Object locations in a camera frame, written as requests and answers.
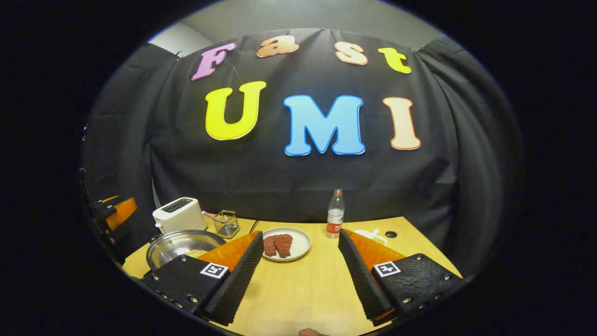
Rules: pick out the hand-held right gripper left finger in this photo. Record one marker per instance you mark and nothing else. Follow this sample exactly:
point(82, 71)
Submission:
point(238, 284)

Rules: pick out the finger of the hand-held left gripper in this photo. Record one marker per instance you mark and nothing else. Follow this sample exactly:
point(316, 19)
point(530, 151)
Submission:
point(122, 212)

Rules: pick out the black backdrop cloth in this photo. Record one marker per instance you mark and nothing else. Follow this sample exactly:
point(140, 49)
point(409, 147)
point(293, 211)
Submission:
point(280, 186)

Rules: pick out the plastic bottle with red label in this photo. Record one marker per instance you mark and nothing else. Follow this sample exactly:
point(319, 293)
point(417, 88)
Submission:
point(335, 219)

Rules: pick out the stainless steel pot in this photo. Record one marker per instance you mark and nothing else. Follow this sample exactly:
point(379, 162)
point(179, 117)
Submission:
point(177, 242)

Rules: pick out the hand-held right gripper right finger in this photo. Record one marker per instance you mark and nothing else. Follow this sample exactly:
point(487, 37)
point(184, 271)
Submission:
point(364, 280)

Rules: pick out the red meat piece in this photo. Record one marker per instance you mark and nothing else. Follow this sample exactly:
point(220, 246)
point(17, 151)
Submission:
point(283, 245)
point(270, 246)

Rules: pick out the white toaster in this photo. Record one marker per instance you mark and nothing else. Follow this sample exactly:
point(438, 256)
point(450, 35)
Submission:
point(179, 217)

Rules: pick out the white round plate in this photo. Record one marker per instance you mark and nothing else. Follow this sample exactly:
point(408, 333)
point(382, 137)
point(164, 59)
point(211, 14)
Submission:
point(301, 242)

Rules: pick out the pile of soybeans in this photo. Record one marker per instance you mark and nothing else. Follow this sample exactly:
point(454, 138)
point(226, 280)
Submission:
point(196, 254)

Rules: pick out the white divided dish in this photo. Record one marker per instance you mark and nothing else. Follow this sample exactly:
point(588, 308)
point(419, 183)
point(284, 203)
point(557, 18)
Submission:
point(368, 233)

